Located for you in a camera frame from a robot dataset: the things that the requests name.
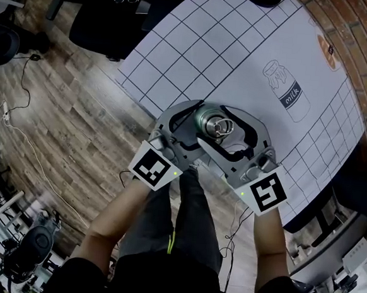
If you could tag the steel water bottle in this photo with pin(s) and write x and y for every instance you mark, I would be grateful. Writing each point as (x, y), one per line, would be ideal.
(201, 118)

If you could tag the black padded seat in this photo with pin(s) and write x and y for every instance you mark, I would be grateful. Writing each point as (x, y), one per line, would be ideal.
(34, 248)

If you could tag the white appliance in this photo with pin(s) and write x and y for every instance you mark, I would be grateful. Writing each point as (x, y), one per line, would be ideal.
(361, 256)

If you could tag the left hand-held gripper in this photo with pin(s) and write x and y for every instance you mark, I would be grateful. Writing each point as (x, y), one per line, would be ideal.
(151, 170)

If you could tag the white grid tablecloth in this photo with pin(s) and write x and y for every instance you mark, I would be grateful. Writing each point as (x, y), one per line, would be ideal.
(210, 50)

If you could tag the white power strip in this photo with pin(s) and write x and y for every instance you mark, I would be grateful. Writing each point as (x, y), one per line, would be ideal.
(6, 113)

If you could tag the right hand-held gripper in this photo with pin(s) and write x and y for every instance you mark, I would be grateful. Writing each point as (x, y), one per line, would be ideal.
(266, 193)

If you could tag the black round device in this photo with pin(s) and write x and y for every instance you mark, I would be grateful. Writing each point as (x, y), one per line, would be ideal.
(3, 44)

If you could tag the person's right forearm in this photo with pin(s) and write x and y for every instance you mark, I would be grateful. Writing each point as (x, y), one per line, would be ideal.
(267, 244)

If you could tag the small black clip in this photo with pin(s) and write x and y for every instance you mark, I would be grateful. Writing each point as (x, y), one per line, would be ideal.
(330, 49)

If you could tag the dark phone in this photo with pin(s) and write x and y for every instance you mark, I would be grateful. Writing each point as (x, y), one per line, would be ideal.
(143, 7)

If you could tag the person's left forearm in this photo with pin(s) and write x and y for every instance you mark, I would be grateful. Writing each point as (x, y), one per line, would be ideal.
(118, 213)

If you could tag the grey bottle lid with handle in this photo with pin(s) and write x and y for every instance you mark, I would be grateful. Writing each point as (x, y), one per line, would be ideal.
(217, 127)

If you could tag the person's grey trousers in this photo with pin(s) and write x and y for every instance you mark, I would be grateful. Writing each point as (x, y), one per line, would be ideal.
(193, 222)

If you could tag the grey desk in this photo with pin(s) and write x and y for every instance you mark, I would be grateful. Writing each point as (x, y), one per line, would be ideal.
(326, 255)

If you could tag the person's black shirt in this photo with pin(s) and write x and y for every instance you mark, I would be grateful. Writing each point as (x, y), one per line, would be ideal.
(166, 285)

